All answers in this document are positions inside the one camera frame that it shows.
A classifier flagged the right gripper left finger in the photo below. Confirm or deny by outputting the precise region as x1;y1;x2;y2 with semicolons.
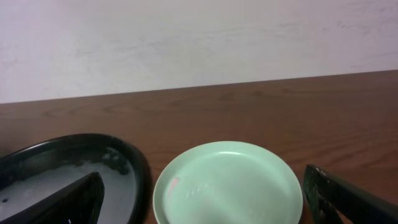
1;172;104;224

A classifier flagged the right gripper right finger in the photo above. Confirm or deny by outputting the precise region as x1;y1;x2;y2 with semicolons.
303;164;397;224

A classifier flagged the mint green plate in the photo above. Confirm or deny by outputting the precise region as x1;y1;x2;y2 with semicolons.
152;141;303;224

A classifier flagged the black round tray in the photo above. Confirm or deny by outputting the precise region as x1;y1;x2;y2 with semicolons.
1;134;150;224

